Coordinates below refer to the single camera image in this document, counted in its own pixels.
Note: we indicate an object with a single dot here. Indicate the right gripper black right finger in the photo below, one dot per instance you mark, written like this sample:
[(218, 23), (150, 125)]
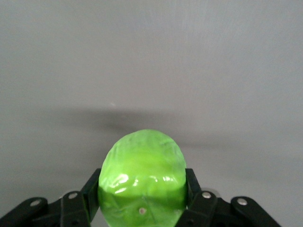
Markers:
[(208, 210)]

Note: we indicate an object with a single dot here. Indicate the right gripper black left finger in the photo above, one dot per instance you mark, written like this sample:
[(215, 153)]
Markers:
[(71, 210)]

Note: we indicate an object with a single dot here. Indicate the green apple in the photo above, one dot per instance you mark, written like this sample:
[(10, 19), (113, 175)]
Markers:
[(142, 170)]

